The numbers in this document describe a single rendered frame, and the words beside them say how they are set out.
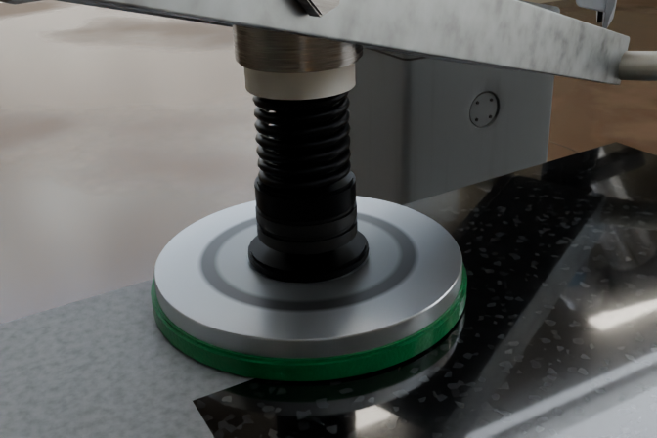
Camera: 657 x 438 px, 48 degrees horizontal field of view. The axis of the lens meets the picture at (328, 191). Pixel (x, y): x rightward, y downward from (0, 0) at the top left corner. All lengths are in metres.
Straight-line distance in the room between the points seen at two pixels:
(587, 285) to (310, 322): 0.21
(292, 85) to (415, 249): 0.16
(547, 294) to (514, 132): 1.15
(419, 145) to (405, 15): 1.07
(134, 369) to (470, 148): 1.21
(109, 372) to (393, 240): 0.21
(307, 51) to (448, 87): 1.09
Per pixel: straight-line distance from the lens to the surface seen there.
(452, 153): 1.57
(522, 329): 0.49
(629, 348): 0.49
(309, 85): 0.44
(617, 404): 0.45
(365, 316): 0.45
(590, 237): 0.62
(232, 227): 0.57
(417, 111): 1.48
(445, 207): 0.66
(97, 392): 0.46
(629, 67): 0.81
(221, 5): 0.34
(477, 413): 0.42
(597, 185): 0.73
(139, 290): 0.55
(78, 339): 0.51
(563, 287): 0.55
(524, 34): 0.60
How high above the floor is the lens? 1.11
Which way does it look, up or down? 23 degrees down
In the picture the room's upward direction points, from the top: 2 degrees counter-clockwise
